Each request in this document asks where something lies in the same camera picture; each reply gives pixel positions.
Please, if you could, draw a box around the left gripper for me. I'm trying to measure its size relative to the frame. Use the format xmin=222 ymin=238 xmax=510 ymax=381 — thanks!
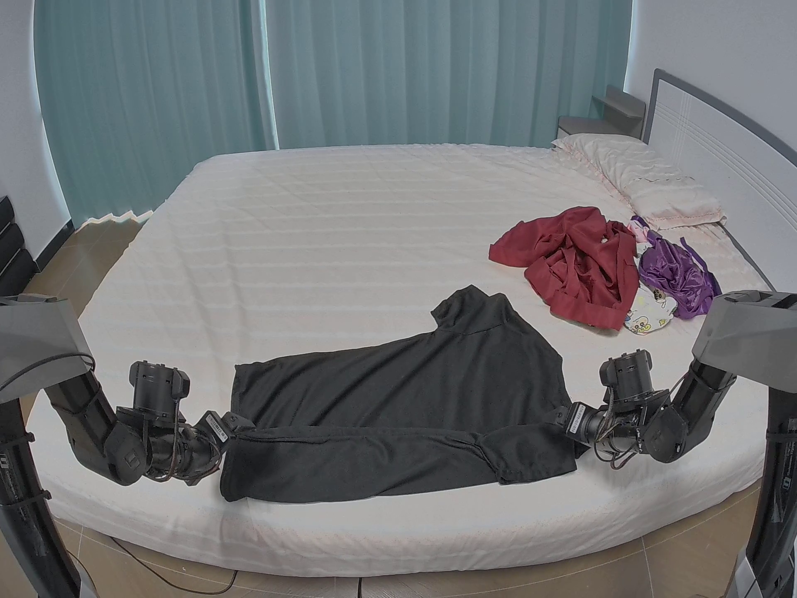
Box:
xmin=190 ymin=413 xmax=256 ymax=468

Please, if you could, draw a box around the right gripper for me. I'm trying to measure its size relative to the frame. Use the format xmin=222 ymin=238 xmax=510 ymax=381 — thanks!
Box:
xmin=548 ymin=404 xmax=610 ymax=448

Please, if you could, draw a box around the black T-shirt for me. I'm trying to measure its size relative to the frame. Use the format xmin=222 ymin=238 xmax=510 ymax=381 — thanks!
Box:
xmin=219 ymin=285 xmax=577 ymax=503

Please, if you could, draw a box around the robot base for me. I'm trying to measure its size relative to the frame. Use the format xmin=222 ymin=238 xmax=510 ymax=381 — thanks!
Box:
xmin=735 ymin=567 xmax=767 ymax=598

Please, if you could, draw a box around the bed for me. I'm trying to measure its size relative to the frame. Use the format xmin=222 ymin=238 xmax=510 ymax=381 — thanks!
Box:
xmin=25 ymin=69 xmax=797 ymax=578

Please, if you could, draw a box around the white printed garment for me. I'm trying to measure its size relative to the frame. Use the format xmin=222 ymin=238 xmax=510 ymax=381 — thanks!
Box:
xmin=623 ymin=284 xmax=678 ymax=338

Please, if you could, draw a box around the dark red garment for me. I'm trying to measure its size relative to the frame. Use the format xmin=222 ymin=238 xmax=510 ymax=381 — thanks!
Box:
xmin=487 ymin=206 xmax=642 ymax=333

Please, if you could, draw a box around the purple garment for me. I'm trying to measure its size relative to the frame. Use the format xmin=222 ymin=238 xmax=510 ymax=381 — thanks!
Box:
xmin=629 ymin=214 xmax=723 ymax=320

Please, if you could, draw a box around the cream pillow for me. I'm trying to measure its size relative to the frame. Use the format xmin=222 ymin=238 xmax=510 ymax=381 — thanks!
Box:
xmin=551 ymin=132 xmax=728 ymax=230

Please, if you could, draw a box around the black chest of drawers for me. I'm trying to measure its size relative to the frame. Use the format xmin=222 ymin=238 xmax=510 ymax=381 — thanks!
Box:
xmin=0 ymin=196 xmax=35 ymax=300

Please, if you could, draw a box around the grey bedside table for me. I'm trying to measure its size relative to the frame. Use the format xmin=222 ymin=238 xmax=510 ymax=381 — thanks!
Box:
xmin=556 ymin=85 xmax=647 ymax=143

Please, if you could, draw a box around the blue-green curtain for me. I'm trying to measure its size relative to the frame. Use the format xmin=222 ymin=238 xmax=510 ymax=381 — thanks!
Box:
xmin=258 ymin=0 xmax=633 ymax=151
xmin=34 ymin=0 xmax=278 ymax=225

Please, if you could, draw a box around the black cable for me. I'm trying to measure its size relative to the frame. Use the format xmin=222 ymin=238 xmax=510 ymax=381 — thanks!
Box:
xmin=592 ymin=440 xmax=645 ymax=471
xmin=109 ymin=536 xmax=240 ymax=594
xmin=0 ymin=350 xmax=96 ymax=395

